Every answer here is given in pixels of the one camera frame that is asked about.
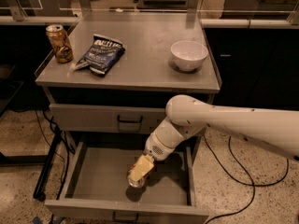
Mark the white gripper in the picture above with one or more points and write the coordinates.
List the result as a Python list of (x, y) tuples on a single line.
[(155, 147)]

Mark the red coke can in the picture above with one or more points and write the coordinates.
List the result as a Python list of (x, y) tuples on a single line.
[(137, 174)]

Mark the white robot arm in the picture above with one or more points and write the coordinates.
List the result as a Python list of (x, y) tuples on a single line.
[(185, 116)]

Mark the open middle drawer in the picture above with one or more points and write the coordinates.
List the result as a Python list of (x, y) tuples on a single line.
[(97, 186)]

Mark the closed upper drawer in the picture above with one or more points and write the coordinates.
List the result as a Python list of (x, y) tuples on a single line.
[(103, 118)]

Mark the grey drawer cabinet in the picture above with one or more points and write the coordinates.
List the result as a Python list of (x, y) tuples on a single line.
[(143, 77)]

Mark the gold soda can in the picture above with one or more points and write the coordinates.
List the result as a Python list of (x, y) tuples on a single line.
[(60, 43)]

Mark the white bowl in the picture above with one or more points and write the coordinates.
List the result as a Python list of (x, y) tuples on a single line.
[(188, 55)]

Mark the blue chip bag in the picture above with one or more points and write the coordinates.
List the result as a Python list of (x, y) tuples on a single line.
[(101, 55)]

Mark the black upper drawer handle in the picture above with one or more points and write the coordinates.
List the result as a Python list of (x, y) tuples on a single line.
[(134, 121)]

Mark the black open drawer handle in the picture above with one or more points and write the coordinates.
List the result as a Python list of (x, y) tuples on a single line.
[(125, 219)]

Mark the white rail behind cabinet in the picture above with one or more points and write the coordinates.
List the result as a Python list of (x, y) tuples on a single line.
[(207, 23)]

